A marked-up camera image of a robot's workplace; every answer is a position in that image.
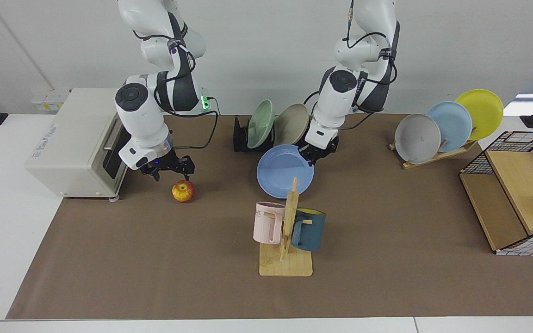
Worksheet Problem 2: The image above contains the pale green plate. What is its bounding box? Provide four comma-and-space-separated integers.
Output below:
247, 99, 275, 149

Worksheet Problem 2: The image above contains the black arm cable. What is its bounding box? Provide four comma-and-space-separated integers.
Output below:
304, 0, 400, 131
155, 28, 219, 150

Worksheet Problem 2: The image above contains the white wall socket strip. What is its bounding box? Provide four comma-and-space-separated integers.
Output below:
31, 89, 72, 111

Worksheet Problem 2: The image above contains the dark blue cup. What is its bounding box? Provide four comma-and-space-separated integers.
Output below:
290, 208, 327, 252

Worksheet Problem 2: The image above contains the brown table cloth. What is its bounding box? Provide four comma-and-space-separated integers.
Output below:
5, 113, 533, 321

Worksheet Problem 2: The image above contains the wooden plate rack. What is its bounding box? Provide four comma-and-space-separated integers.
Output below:
388, 139, 478, 170

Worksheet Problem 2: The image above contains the red yellow apple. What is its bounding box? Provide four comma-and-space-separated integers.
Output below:
171, 180, 196, 204

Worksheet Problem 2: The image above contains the pale toaster oven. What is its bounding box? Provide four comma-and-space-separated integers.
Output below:
25, 88, 130, 200

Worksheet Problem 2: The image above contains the grey plate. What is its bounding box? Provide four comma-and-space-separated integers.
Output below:
394, 114, 441, 165

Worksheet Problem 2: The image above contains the wooden cup stand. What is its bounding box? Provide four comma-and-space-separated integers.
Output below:
259, 178, 314, 277

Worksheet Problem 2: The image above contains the wire basket with wooden floor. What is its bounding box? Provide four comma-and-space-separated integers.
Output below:
459, 131, 533, 256

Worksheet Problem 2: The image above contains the light blue plate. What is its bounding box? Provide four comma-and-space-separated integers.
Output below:
426, 101, 473, 152

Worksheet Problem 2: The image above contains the pink cup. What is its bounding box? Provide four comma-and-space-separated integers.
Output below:
253, 202, 286, 245

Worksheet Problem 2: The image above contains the beige plate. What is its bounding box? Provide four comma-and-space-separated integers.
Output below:
273, 103, 311, 147

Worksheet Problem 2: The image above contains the yellow plate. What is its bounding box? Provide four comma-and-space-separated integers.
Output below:
454, 89, 504, 141

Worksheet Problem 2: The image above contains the black dish rack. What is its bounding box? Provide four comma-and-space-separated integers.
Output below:
233, 116, 276, 153

